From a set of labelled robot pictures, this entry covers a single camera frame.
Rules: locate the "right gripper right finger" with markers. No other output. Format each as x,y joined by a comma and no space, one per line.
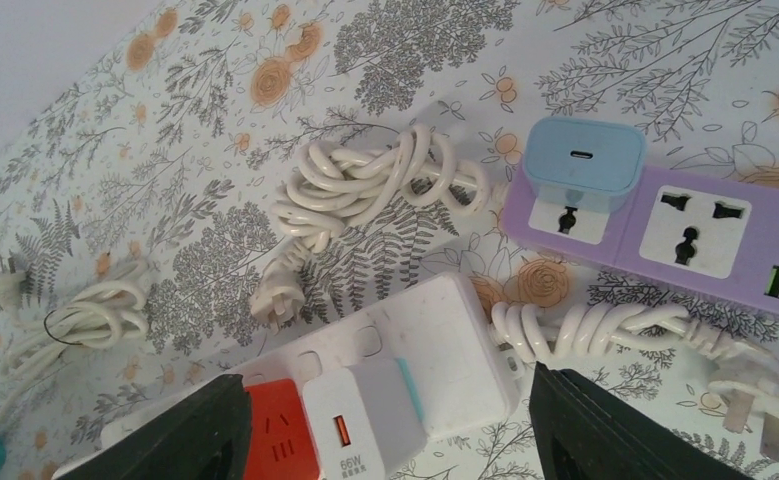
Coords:
584,432

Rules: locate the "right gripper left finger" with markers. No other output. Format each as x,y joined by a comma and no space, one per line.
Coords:
204,436

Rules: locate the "red cube socket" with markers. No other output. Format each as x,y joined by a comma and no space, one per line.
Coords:
281,444

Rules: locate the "white charger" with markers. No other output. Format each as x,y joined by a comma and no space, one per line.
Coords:
363,420

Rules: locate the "pale blue small charger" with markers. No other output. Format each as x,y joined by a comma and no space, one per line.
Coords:
587,164

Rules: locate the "white multicolour power strip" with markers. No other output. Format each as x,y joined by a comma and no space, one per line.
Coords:
438,333

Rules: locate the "purple power strip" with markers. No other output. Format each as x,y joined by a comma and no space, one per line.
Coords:
707,235

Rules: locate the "floral table cloth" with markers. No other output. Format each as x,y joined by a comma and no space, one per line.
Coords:
172,147

